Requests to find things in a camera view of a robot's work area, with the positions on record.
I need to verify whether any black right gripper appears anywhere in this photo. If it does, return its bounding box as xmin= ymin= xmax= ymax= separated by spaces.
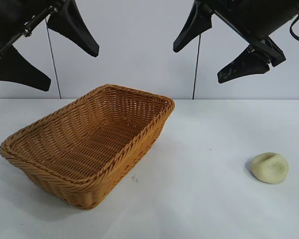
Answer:
xmin=173 ymin=0 xmax=299 ymax=85

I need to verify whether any brown woven wicker basket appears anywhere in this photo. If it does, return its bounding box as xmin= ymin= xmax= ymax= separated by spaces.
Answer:
xmin=0 ymin=84 xmax=176 ymax=210

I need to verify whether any pale round egg yolk pastry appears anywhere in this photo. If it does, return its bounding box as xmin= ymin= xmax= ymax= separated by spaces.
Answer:
xmin=250 ymin=152 xmax=290 ymax=185

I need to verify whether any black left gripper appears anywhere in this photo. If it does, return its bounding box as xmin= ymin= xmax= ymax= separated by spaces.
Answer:
xmin=0 ymin=0 xmax=100 ymax=92

